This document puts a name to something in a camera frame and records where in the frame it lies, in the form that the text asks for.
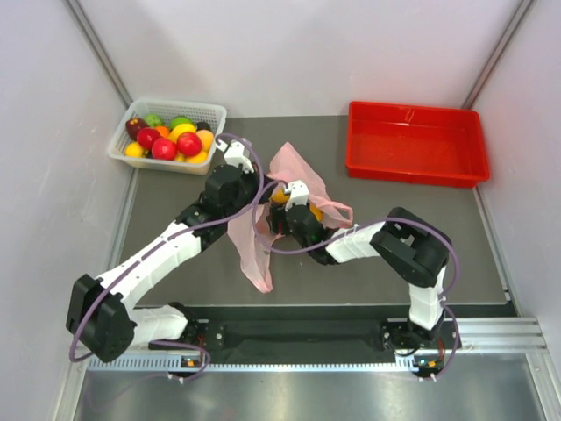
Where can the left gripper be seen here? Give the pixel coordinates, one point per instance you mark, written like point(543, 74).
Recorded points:
point(253, 177)

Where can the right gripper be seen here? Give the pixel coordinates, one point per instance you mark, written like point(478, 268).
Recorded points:
point(279, 214)

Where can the yellow orange lemon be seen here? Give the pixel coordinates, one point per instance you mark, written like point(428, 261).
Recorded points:
point(279, 197)

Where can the pink plastic bag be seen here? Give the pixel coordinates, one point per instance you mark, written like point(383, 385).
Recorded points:
point(286, 165)

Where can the yellow banana from bag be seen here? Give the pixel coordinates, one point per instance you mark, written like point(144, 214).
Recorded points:
point(316, 212)

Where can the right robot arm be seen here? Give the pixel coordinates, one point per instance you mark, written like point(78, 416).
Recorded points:
point(416, 251)

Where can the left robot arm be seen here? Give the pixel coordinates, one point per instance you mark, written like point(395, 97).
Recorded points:
point(103, 314)

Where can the yellow fruit basket front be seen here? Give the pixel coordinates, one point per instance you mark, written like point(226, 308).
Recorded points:
point(194, 159)

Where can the orange fruit in basket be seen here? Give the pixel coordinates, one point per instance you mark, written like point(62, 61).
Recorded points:
point(207, 139)

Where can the dark red fruit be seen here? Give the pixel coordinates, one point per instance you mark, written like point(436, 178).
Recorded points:
point(133, 126)

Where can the red apple right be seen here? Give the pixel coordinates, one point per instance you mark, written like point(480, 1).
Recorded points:
point(189, 144)

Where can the red apple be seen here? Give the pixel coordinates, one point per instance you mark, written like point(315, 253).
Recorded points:
point(164, 149)
point(146, 137)
point(189, 144)

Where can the dark plum in basket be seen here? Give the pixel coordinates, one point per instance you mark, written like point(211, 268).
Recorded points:
point(202, 125)

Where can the white perforated basket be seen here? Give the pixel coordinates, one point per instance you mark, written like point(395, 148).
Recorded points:
point(215, 115)

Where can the yellow banana in basket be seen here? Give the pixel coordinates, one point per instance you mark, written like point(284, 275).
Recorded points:
point(179, 130)

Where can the red apple middle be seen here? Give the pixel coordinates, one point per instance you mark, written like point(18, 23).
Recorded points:
point(164, 149)

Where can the green lime right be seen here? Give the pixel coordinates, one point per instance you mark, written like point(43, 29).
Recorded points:
point(180, 120)

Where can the small orange tangerine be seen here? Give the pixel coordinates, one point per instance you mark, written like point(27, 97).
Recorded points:
point(163, 131)

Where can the red apple left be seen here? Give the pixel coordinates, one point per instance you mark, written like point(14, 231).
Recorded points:
point(146, 137)

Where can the yellow lemon in basket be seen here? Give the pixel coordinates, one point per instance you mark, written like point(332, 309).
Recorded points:
point(134, 150)

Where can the red plastic tray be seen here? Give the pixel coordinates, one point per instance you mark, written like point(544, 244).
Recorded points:
point(415, 144)

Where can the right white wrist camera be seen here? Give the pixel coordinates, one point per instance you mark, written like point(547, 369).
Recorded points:
point(297, 193)

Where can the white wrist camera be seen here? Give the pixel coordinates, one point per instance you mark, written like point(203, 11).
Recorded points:
point(238, 156)
point(297, 193)

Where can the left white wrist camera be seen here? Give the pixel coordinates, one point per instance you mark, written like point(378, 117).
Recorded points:
point(238, 156)

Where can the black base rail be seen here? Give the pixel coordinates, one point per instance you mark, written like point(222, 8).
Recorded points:
point(305, 334)

